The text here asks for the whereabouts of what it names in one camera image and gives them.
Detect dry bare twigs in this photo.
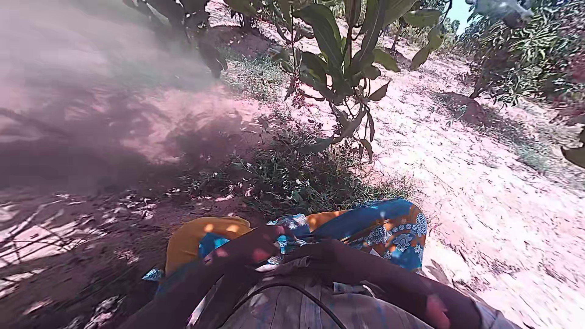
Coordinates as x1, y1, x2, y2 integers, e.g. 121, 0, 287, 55
0, 199, 99, 293

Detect dark leafy branch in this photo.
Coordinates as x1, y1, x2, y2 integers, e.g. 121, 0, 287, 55
122, 0, 228, 79

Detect large leafy green tree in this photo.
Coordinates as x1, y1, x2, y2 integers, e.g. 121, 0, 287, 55
457, 0, 585, 108

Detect person's left hand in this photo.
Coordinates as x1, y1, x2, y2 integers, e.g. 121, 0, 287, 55
244, 224, 297, 267

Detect person's right hand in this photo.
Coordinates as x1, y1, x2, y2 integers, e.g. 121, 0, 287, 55
282, 238, 352, 281

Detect person's left forearm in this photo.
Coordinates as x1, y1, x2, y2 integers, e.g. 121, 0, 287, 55
118, 231, 257, 329

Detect person's body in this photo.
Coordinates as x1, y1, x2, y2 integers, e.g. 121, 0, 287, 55
190, 257, 522, 329

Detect person's legs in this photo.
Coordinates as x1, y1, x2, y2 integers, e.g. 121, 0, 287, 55
158, 198, 428, 293

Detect low green weeds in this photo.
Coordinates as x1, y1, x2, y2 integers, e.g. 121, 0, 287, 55
187, 126, 419, 216

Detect small sunlit grass patch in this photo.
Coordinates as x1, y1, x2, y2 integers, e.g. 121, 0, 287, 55
222, 50, 293, 105

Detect hanging branch with green leaves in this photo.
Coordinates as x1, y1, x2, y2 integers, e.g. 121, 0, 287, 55
224, 0, 453, 164

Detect person's right forearm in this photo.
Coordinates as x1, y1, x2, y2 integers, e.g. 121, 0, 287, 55
340, 247, 483, 329

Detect black cable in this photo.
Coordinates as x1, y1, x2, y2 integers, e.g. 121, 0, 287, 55
226, 282, 348, 329

